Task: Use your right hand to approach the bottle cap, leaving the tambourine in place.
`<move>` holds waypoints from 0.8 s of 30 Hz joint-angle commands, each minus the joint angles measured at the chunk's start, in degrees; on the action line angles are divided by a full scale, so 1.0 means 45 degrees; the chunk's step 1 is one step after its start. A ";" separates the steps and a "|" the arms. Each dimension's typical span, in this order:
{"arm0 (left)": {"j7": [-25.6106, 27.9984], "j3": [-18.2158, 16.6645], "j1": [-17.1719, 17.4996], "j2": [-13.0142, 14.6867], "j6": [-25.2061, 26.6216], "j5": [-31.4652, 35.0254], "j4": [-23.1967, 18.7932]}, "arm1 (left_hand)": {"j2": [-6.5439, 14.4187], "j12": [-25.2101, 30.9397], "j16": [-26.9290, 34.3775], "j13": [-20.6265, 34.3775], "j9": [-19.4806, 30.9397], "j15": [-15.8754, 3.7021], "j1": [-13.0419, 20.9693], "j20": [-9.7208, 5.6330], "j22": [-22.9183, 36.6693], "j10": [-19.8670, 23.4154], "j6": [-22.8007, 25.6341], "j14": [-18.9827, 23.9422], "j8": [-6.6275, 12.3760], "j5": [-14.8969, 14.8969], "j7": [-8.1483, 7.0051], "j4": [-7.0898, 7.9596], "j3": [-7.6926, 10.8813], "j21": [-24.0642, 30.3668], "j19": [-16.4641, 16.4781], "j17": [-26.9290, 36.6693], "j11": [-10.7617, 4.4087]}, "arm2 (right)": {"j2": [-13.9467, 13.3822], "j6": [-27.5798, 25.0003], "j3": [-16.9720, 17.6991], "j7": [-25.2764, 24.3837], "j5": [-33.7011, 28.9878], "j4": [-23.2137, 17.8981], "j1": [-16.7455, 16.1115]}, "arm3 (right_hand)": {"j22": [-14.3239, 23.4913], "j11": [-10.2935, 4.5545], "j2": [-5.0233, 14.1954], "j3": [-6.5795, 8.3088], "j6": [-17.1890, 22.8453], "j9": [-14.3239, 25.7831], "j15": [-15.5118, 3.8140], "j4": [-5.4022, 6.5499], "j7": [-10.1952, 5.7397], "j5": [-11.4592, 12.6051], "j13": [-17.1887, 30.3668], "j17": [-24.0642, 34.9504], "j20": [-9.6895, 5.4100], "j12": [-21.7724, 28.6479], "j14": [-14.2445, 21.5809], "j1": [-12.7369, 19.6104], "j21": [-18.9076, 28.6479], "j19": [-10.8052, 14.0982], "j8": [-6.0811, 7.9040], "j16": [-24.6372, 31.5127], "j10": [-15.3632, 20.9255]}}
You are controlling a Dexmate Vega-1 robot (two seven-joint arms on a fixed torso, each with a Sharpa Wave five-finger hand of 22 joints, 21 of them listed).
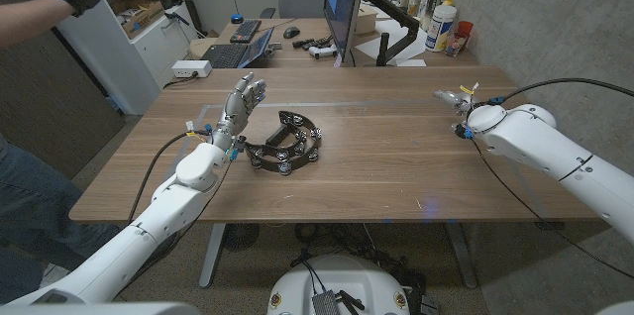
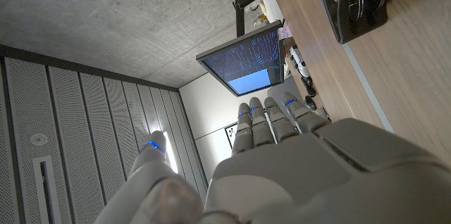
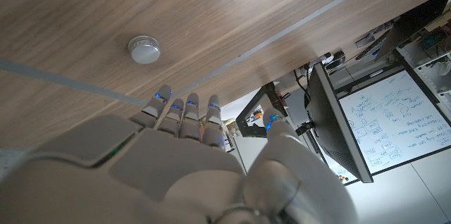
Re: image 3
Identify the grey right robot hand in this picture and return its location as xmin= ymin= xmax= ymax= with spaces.
xmin=0 ymin=85 xmax=359 ymax=224

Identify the silver bottle cap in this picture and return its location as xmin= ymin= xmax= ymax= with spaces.
xmin=127 ymin=35 xmax=161 ymax=65

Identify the black computer monitor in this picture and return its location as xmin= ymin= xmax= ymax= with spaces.
xmin=304 ymin=62 xmax=374 ymax=185

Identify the black computer mouse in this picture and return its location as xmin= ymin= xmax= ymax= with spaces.
xmin=326 ymin=50 xmax=347 ymax=70

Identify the white whiteboard with writing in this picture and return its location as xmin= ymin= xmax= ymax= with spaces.
xmin=334 ymin=68 xmax=451 ymax=175

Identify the dark open laptop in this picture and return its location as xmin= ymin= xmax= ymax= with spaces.
xmin=354 ymin=0 xmax=451 ymax=61

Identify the white shelf cabinet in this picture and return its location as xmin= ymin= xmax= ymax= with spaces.
xmin=396 ymin=0 xmax=451 ymax=94

